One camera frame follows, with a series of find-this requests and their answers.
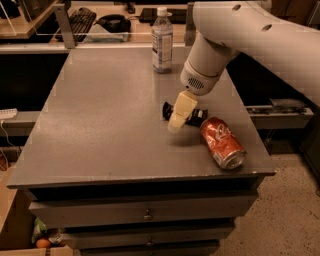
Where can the green snack bag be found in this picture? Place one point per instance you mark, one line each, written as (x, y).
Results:
(39, 230)

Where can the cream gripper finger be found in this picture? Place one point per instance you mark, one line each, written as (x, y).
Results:
(185, 103)

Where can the top grey drawer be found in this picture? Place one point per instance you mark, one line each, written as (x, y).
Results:
(160, 208)

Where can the black rxbar chocolate wrapper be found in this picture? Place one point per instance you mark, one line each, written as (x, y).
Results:
(196, 118)

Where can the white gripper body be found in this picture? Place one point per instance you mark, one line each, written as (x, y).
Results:
(197, 81)

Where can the left metal bracket post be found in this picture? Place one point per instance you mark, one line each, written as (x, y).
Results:
(64, 25)

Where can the grey drawer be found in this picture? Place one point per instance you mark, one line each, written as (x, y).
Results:
(194, 248)
(160, 208)
(148, 236)

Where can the clear plastic water bottle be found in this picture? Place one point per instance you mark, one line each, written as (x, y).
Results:
(162, 42)

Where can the middle grey drawer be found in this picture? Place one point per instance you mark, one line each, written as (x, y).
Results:
(148, 236)

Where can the orange fruit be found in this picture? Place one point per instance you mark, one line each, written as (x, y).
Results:
(43, 243)

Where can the right metal bracket post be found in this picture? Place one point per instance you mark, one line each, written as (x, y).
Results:
(190, 29)

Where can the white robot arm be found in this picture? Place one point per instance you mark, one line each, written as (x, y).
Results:
(224, 29)

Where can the metal bracket post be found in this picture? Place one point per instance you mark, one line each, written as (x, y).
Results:
(190, 29)
(64, 25)

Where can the red coke can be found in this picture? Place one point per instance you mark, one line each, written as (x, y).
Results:
(223, 145)

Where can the black computer keyboard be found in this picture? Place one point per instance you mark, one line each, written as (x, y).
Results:
(81, 22)

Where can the white power strip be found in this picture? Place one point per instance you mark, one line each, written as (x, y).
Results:
(8, 113)

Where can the bottom grey drawer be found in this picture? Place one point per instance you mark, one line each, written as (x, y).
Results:
(194, 248)

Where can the black headphones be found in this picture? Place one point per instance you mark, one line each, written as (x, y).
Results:
(115, 23)

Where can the grey drawer cabinet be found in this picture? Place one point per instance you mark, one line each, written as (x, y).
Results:
(101, 134)

